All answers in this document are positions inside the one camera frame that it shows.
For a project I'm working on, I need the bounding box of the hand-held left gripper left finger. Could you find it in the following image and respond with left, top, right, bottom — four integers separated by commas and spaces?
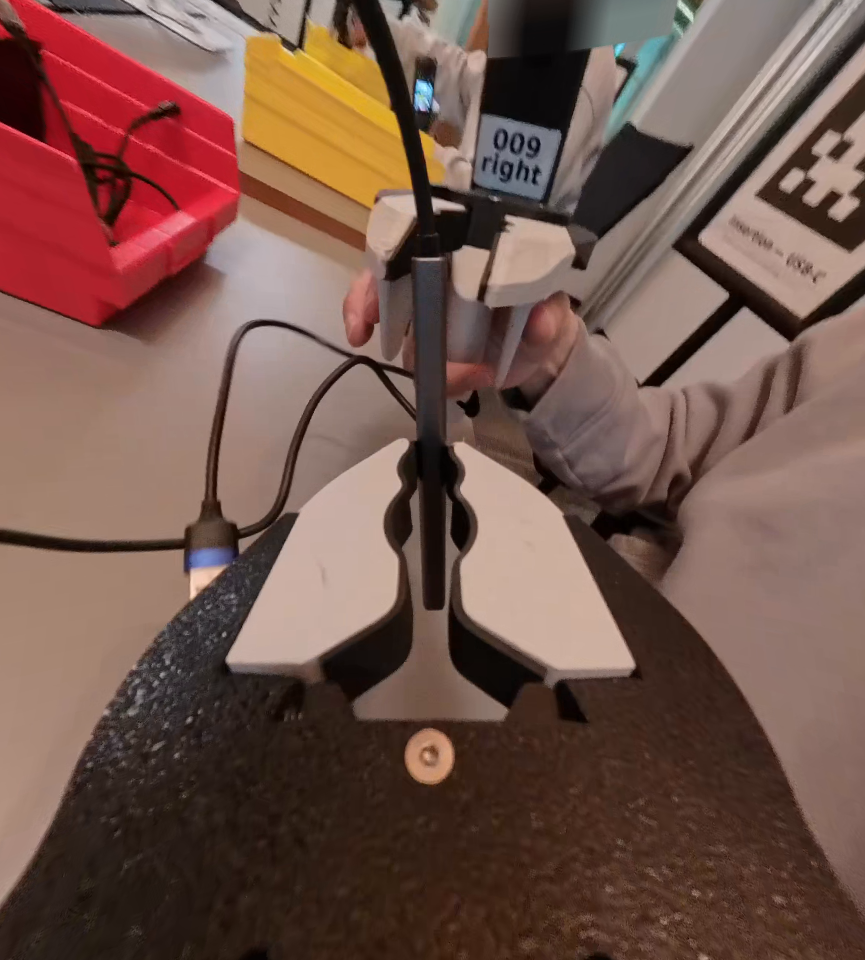
224, 438, 415, 695

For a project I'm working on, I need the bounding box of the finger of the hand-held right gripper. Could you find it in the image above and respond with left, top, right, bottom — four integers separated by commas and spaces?
367, 195, 443, 282
451, 217, 580, 309

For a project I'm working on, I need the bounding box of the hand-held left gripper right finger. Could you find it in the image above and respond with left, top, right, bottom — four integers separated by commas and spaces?
447, 441, 638, 708

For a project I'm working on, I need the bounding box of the black blue-ringed USB cable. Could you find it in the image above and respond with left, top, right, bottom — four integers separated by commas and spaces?
0, 321, 420, 601

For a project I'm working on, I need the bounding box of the red plastic bin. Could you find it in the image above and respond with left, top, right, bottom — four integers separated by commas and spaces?
0, 0, 242, 327

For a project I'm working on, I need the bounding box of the person's right forearm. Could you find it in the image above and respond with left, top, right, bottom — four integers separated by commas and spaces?
524, 288, 865, 519

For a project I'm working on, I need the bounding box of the grey desk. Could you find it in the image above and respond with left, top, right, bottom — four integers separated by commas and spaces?
0, 0, 546, 957

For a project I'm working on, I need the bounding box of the smartwatch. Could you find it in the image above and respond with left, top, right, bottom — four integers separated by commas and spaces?
411, 56, 443, 135

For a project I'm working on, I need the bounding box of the yellow plastic bin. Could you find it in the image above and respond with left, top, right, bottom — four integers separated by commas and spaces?
241, 22, 449, 211

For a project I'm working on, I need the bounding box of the framed marker sign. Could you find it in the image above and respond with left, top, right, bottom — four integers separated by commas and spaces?
676, 0, 865, 339

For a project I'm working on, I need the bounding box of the thin black cable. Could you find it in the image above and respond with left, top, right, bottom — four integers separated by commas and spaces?
0, 0, 182, 245

